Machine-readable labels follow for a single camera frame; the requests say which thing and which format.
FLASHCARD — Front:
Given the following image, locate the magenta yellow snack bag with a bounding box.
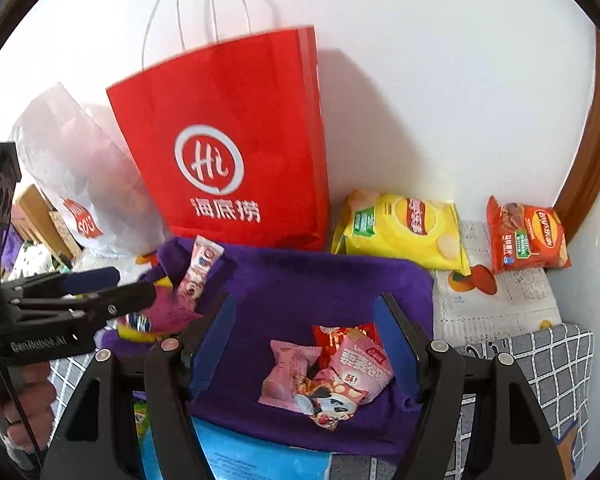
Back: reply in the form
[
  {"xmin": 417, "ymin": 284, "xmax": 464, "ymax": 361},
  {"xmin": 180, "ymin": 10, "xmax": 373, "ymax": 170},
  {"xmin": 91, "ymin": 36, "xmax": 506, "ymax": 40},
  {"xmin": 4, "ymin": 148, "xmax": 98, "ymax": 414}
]
[{"xmin": 116, "ymin": 278, "xmax": 204, "ymax": 344}]

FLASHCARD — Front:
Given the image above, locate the pink stick snack packet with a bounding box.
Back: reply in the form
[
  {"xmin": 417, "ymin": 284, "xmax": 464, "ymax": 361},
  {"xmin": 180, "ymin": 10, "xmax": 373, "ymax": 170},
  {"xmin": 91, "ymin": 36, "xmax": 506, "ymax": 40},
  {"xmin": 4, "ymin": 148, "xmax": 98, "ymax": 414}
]
[{"xmin": 176, "ymin": 235, "xmax": 225, "ymax": 311}]

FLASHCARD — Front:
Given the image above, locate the pink Haidilao crisps bag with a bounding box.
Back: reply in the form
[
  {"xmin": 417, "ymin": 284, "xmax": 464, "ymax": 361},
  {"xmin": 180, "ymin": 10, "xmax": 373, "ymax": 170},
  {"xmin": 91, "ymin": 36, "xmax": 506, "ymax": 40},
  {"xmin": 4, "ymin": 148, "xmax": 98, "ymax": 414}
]
[{"xmin": 294, "ymin": 328, "xmax": 393, "ymax": 431}]

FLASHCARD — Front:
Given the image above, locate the person's left hand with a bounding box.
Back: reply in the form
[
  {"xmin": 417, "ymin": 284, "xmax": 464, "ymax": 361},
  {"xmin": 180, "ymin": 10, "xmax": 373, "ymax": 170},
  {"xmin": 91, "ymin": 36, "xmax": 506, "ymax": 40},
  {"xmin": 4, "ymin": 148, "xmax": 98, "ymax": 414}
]
[{"xmin": 0, "ymin": 362, "xmax": 56, "ymax": 453}]

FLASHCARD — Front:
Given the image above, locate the green snack packet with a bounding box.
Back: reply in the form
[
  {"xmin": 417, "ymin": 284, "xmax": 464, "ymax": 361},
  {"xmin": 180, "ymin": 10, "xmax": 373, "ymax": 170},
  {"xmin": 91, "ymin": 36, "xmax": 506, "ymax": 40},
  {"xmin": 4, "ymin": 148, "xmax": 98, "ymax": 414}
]
[{"xmin": 134, "ymin": 400, "xmax": 150, "ymax": 443}]

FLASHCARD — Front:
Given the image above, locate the wooden furniture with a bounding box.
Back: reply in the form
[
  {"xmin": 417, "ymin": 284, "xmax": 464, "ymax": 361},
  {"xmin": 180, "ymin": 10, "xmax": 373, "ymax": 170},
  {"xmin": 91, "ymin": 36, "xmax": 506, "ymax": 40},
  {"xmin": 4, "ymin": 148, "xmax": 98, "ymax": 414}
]
[{"xmin": 12, "ymin": 185, "xmax": 82, "ymax": 268}]

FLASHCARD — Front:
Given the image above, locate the grey checkered tablecloth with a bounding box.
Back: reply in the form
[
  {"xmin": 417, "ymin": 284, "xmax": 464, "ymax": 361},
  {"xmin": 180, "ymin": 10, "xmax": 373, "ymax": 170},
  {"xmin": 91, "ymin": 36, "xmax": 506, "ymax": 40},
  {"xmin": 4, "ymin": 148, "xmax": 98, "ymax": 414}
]
[{"xmin": 47, "ymin": 322, "xmax": 595, "ymax": 480}]

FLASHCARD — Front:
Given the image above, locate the blue tissue pack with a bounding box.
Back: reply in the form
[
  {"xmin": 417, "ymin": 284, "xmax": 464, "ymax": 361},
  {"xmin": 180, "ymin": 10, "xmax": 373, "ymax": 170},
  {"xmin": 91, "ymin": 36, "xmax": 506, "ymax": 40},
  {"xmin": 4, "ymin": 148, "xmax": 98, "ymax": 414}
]
[{"xmin": 139, "ymin": 416, "xmax": 334, "ymax": 480}]

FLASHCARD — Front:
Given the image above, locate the white Miniso plastic bag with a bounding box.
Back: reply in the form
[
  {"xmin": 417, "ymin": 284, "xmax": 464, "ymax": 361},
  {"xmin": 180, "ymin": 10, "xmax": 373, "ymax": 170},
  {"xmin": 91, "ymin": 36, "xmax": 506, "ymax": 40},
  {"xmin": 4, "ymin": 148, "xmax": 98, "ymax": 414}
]
[{"xmin": 12, "ymin": 84, "xmax": 169, "ymax": 256}]

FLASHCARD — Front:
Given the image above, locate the small pink snack packet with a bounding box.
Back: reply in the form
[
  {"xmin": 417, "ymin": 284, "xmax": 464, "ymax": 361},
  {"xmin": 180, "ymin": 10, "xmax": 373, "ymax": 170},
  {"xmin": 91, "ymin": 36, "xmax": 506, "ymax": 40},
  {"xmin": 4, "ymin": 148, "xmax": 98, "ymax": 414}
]
[{"xmin": 258, "ymin": 340, "xmax": 322, "ymax": 413}]

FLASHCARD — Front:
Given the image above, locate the orange Lays chips bag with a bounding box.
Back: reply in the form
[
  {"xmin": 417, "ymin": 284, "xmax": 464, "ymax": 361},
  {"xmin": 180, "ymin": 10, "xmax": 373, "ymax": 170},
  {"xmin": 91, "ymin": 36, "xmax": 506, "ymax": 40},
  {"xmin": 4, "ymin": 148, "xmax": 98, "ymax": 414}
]
[{"xmin": 486, "ymin": 196, "xmax": 571, "ymax": 274}]

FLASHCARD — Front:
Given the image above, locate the small red snack packet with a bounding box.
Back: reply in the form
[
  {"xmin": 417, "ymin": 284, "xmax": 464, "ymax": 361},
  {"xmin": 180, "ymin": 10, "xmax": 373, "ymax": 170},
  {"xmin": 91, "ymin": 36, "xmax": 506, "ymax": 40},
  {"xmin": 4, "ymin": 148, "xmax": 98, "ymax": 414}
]
[{"xmin": 312, "ymin": 323, "xmax": 382, "ymax": 370}]

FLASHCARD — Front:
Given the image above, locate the red Haidilao paper bag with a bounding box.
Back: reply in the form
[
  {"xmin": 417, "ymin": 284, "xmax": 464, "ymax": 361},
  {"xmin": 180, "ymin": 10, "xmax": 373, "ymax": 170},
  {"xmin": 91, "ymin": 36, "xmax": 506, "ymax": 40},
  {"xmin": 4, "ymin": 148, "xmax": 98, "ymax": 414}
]
[{"xmin": 107, "ymin": 26, "xmax": 329, "ymax": 250}]

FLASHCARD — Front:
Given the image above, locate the purple towel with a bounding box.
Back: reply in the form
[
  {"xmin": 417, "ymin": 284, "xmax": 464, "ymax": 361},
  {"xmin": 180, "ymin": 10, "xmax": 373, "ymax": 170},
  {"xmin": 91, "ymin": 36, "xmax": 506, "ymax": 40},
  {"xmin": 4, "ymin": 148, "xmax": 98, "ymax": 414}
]
[{"xmin": 94, "ymin": 235, "xmax": 437, "ymax": 463}]

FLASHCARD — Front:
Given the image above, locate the yellow Lays chips bag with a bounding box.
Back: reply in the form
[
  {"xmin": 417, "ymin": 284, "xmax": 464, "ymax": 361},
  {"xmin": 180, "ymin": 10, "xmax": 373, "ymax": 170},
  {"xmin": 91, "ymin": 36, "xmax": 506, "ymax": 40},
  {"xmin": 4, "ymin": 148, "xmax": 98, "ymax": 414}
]
[{"xmin": 330, "ymin": 190, "xmax": 470, "ymax": 276}]

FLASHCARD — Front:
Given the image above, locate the brown wooden door frame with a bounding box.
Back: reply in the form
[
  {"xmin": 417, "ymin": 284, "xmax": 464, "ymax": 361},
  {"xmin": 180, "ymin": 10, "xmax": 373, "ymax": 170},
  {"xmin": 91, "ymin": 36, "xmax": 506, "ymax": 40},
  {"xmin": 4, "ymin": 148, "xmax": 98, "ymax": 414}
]
[{"xmin": 554, "ymin": 30, "xmax": 600, "ymax": 243}]

